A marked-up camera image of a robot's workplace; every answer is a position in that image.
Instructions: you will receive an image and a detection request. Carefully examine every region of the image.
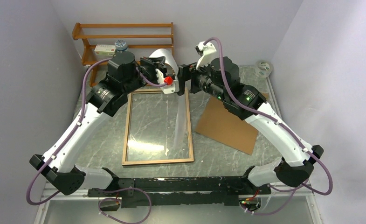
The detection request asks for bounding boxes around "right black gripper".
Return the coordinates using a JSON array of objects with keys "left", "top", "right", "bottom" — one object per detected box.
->
[{"left": 177, "top": 56, "right": 228, "bottom": 102}]

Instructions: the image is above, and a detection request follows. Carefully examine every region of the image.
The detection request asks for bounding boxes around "clear tape roll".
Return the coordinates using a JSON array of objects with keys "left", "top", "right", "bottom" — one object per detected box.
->
[{"left": 254, "top": 60, "right": 274, "bottom": 78}]

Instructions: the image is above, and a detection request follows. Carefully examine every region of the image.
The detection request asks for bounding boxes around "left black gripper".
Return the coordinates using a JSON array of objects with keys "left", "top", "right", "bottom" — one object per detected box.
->
[{"left": 123, "top": 56, "right": 167, "bottom": 94}]

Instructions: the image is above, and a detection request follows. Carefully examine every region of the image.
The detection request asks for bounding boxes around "blue white jar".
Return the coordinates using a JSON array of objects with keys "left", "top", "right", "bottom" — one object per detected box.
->
[{"left": 114, "top": 39, "right": 129, "bottom": 52}]

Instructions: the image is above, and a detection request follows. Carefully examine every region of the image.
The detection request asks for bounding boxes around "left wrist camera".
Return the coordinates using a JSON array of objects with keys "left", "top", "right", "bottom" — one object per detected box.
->
[{"left": 155, "top": 69, "right": 179, "bottom": 94}]

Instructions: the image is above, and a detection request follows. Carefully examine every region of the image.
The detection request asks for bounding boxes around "clear glass pane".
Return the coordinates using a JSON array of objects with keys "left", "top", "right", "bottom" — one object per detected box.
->
[{"left": 127, "top": 92, "right": 190, "bottom": 162}]

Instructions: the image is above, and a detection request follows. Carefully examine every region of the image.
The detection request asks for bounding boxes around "purple cable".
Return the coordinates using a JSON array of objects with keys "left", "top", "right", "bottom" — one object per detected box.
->
[
  {"left": 26, "top": 58, "right": 168, "bottom": 224},
  {"left": 202, "top": 37, "right": 334, "bottom": 216}
]

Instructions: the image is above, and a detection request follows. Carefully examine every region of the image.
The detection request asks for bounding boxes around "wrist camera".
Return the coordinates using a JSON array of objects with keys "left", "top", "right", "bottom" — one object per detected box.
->
[
  {"left": 155, "top": 69, "right": 179, "bottom": 94},
  {"left": 195, "top": 42, "right": 217, "bottom": 70}
]

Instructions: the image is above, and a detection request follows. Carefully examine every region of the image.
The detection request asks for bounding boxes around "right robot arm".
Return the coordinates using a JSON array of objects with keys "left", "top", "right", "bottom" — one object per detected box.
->
[{"left": 177, "top": 56, "right": 324, "bottom": 194}]

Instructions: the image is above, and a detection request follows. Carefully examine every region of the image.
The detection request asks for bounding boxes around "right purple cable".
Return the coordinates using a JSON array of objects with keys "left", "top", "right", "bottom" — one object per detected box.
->
[{"left": 202, "top": 37, "right": 334, "bottom": 216}]

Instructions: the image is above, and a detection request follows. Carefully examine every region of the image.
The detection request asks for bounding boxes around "brown cardboard backing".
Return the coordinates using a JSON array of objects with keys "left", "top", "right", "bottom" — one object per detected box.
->
[{"left": 195, "top": 97, "right": 259, "bottom": 155}]

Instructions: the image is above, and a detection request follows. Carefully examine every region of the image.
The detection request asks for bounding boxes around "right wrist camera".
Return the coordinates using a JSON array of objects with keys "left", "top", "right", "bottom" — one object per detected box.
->
[{"left": 195, "top": 42, "right": 217, "bottom": 70}]

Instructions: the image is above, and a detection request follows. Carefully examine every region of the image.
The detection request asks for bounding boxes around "wooden shelf rack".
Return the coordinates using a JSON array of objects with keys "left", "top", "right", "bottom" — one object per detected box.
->
[{"left": 72, "top": 22, "right": 176, "bottom": 88}]

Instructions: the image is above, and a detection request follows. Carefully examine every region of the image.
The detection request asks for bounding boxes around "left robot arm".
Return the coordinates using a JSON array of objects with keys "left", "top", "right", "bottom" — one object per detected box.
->
[{"left": 30, "top": 51, "right": 167, "bottom": 196}]

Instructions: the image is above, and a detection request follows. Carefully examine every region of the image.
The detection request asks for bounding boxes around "white red box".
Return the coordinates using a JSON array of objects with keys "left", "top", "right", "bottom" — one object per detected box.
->
[{"left": 94, "top": 44, "right": 116, "bottom": 56}]

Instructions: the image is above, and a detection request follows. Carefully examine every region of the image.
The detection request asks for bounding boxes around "landscape photo print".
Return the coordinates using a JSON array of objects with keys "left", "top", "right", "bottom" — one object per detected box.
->
[{"left": 150, "top": 49, "right": 186, "bottom": 150}]

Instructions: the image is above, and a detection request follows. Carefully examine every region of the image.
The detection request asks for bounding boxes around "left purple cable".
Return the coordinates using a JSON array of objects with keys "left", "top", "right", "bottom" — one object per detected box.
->
[{"left": 26, "top": 58, "right": 168, "bottom": 224}]

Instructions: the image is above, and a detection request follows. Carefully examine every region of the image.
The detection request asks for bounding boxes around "wooden picture frame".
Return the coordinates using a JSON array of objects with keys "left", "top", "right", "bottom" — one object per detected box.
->
[{"left": 122, "top": 88, "right": 195, "bottom": 167}]

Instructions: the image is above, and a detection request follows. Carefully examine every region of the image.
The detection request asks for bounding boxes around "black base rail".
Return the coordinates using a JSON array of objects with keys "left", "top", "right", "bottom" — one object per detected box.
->
[{"left": 87, "top": 175, "right": 271, "bottom": 208}]

